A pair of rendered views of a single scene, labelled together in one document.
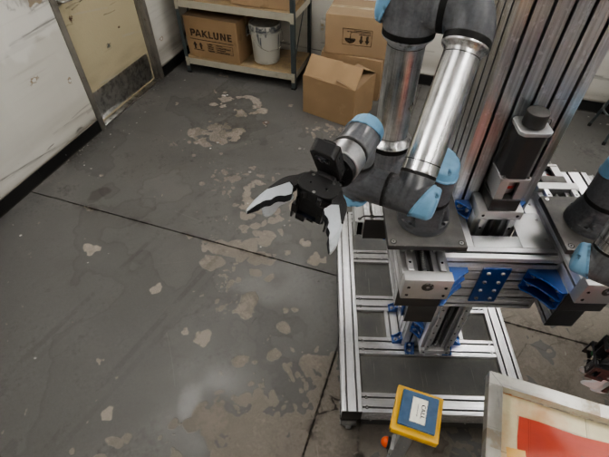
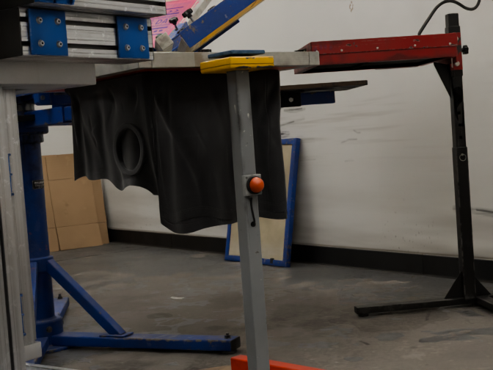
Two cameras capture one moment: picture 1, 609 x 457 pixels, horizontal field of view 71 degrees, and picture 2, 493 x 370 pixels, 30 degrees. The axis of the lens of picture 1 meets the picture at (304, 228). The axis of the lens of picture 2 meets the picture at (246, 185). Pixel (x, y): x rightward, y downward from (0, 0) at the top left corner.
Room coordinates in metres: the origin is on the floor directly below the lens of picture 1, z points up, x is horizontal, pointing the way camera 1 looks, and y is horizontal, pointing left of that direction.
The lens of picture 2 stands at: (2.25, 0.96, 0.77)
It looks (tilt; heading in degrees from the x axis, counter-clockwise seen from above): 3 degrees down; 215
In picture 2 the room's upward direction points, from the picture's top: 4 degrees counter-clockwise
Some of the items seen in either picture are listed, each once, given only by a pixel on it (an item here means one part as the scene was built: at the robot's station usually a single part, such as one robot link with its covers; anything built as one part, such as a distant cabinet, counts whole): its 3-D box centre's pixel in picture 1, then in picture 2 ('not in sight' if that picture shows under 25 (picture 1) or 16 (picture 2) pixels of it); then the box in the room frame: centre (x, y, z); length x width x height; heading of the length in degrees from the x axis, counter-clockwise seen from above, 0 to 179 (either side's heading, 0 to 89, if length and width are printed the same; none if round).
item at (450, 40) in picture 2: not in sight; (375, 54); (-1.14, -0.73, 1.06); 0.61 x 0.46 x 0.12; 131
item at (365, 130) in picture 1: (358, 141); not in sight; (0.72, -0.11, 1.65); 0.11 x 0.08 x 0.09; 152
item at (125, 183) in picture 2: not in sight; (117, 138); (0.32, -0.82, 0.79); 0.46 x 0.09 x 0.33; 71
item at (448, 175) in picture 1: (431, 173); not in sight; (0.89, -0.34, 1.42); 0.13 x 0.12 x 0.14; 62
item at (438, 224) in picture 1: (425, 206); not in sight; (0.89, -0.35, 1.31); 0.15 x 0.15 x 0.10
